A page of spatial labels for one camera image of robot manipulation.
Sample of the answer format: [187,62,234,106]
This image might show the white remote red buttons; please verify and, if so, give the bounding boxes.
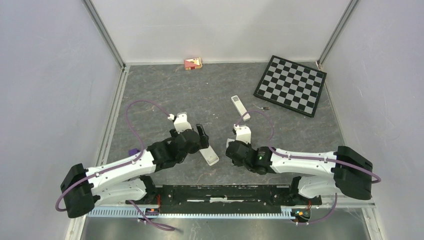
[199,146,220,166]

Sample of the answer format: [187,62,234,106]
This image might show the slim white remote control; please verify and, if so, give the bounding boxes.
[231,95,251,122]

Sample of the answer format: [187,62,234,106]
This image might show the small white battery cover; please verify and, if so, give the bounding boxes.
[226,138,235,148]

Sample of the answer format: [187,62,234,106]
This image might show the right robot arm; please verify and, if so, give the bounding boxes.
[225,140,380,204]

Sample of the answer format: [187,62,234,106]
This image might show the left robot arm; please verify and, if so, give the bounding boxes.
[55,124,219,219]

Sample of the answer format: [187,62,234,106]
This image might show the purple block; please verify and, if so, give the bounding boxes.
[128,148,140,157]

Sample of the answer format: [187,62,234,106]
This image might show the red yellow small box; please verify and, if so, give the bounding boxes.
[183,57,203,70]

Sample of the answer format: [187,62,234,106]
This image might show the black white chessboard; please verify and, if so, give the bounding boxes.
[253,55,327,118]

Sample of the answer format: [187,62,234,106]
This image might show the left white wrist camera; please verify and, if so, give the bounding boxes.
[167,112,193,134]

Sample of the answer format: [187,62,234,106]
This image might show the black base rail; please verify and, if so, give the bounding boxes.
[135,184,322,214]

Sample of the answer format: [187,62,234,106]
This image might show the white cable duct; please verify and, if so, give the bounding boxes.
[87,205,307,220]

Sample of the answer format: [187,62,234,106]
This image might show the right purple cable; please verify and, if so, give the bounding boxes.
[235,109,382,226]

